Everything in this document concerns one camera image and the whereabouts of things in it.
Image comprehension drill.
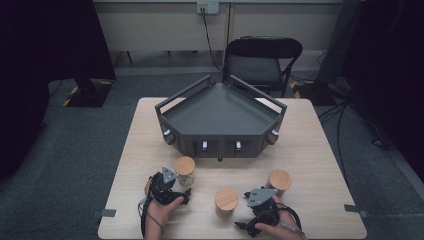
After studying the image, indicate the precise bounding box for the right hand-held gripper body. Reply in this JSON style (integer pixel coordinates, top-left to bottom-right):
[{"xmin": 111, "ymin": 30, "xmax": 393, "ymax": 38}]
[{"xmin": 246, "ymin": 188, "xmax": 281, "ymax": 238}]

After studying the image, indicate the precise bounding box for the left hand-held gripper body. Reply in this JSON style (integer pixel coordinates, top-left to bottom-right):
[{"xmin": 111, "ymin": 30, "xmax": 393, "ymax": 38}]
[{"xmin": 149, "ymin": 165, "xmax": 184, "ymax": 206}]

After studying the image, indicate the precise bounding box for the glass jar with brown nuts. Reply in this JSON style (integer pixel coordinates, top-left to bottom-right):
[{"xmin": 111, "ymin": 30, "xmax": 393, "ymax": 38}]
[
  {"xmin": 266, "ymin": 169, "xmax": 293, "ymax": 198},
  {"xmin": 214, "ymin": 187, "xmax": 240, "ymax": 218}
]

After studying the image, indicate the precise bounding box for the glass jar with white beans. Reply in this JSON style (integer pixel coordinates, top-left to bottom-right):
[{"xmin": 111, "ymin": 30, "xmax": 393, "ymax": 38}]
[{"xmin": 173, "ymin": 155, "xmax": 197, "ymax": 188}]

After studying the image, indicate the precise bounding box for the dark grey corner shelf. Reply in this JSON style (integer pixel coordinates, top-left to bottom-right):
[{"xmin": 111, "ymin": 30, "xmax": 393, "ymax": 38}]
[{"xmin": 154, "ymin": 74, "xmax": 288, "ymax": 162}]

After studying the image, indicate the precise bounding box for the person's left hand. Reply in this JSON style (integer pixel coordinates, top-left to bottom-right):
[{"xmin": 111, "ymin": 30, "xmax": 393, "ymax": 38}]
[{"xmin": 144, "ymin": 178, "xmax": 185, "ymax": 228}]

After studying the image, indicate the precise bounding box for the person's right hand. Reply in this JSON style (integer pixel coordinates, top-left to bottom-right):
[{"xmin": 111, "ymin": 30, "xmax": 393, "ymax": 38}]
[{"xmin": 255, "ymin": 195, "xmax": 308, "ymax": 240}]

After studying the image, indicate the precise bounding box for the black stand base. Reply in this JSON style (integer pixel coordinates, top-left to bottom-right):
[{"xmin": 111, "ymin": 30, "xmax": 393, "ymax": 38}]
[{"xmin": 62, "ymin": 77, "xmax": 114, "ymax": 108}]

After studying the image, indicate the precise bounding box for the black folding chair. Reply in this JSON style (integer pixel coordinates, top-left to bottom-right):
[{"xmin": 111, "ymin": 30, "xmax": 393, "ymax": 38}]
[{"xmin": 222, "ymin": 35, "xmax": 304, "ymax": 98}]

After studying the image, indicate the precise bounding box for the dark curtain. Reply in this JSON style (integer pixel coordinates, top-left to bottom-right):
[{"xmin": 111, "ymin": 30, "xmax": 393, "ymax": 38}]
[
  {"xmin": 0, "ymin": 0, "xmax": 117, "ymax": 181},
  {"xmin": 342, "ymin": 0, "xmax": 424, "ymax": 184}
]

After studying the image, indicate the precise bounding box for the grey upright panel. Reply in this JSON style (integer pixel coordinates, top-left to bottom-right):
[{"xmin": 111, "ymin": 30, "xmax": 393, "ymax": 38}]
[{"xmin": 317, "ymin": 0, "xmax": 363, "ymax": 85}]

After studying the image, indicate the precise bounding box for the right hand-held gripper cable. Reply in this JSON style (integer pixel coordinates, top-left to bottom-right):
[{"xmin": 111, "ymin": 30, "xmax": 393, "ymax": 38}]
[{"xmin": 275, "ymin": 201, "xmax": 306, "ymax": 236}]

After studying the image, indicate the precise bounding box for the hand-held gripper cable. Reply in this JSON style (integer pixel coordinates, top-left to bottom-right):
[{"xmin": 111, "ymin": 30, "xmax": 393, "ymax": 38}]
[
  {"xmin": 137, "ymin": 195, "xmax": 165, "ymax": 238},
  {"xmin": 275, "ymin": 201, "xmax": 306, "ymax": 236}
]

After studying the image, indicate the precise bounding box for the left hand-held gripper cable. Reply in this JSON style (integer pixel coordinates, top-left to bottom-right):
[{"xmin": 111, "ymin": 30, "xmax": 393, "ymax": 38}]
[{"xmin": 137, "ymin": 195, "xmax": 165, "ymax": 238}]

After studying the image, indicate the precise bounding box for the black floor cable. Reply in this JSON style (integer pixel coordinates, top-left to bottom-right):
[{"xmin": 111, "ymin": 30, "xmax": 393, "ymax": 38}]
[{"xmin": 318, "ymin": 99, "xmax": 351, "ymax": 188}]

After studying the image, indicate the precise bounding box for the black wall socket cable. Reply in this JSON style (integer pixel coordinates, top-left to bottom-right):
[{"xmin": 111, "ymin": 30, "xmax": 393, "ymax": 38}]
[{"xmin": 200, "ymin": 8, "xmax": 224, "ymax": 73}]

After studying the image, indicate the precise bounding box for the white wall socket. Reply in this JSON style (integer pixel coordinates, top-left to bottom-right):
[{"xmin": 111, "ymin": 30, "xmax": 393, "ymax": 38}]
[{"xmin": 196, "ymin": 1, "xmax": 220, "ymax": 15}]

